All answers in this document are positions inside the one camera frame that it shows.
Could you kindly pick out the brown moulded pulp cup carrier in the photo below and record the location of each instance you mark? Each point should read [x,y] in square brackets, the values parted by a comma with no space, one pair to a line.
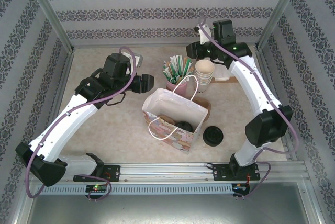
[167,119]

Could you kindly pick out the black plastic coffee lid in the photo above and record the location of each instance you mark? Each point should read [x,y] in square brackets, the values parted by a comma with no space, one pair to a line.
[183,125]
[213,135]

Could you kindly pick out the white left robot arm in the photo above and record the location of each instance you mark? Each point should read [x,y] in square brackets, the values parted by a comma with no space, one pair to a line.
[65,119]

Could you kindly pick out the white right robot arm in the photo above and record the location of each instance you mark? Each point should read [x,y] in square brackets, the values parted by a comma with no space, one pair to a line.
[251,88]

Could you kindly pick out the white paper napkin stack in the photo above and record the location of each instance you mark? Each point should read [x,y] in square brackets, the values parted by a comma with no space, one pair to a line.
[222,73]

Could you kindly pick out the stack of paper cups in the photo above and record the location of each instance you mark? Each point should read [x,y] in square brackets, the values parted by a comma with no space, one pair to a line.
[204,67]

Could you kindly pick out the brown cardboard sheet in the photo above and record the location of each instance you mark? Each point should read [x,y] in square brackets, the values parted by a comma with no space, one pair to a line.
[225,79]

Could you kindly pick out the beige paper cup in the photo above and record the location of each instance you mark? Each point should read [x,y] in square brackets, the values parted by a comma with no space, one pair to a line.
[204,79]
[204,82]

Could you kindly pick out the white paper cup black print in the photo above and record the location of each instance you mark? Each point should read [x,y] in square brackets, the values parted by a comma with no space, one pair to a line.
[202,89]

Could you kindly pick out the green white sachet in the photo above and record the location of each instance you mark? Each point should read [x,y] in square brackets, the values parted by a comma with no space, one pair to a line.
[169,71]
[180,72]
[176,63]

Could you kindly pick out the pink cup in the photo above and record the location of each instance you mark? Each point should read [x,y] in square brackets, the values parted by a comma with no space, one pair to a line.
[171,87]

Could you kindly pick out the patterned paper gift bag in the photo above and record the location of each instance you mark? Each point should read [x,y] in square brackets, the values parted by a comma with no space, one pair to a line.
[172,103]

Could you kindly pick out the small circuit board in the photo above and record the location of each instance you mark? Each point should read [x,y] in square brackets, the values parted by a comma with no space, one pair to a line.
[240,186]
[96,188]

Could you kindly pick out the aluminium frame post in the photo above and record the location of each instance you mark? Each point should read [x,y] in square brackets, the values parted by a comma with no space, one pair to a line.
[47,12]
[282,9]

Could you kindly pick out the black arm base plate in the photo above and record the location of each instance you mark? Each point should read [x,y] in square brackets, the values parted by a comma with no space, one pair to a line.
[222,173]
[110,173]

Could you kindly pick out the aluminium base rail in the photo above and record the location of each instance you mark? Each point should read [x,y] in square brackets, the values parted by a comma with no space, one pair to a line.
[167,171]

